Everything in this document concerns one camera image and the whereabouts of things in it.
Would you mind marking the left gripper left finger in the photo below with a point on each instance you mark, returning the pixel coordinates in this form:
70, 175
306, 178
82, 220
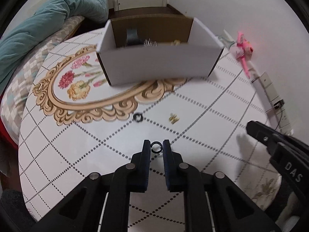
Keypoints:
145, 164

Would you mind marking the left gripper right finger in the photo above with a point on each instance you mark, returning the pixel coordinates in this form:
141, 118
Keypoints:
169, 165

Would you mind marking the small gold earring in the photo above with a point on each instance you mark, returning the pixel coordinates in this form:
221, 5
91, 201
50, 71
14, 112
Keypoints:
173, 118

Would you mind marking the white cardboard box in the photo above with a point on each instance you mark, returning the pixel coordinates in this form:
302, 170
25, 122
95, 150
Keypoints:
174, 46

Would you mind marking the black smart watch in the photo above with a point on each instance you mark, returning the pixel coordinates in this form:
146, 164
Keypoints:
132, 38

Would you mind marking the white power strip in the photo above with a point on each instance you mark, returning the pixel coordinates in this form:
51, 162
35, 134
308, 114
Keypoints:
268, 95

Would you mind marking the black charger plug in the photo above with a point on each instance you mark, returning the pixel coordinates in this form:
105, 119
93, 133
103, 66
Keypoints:
278, 105

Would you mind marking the patterned white tablecloth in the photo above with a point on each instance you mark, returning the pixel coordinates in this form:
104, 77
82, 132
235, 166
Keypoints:
74, 123

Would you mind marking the pink panther plush toy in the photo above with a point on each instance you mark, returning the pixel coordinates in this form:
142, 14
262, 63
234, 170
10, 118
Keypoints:
245, 51

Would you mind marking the red blanket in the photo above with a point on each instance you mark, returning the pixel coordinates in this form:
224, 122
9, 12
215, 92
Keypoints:
5, 137

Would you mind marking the checkered bed mattress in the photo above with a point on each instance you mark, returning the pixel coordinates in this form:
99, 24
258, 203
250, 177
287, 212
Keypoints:
14, 98

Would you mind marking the teal quilt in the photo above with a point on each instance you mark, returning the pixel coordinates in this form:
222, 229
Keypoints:
47, 20

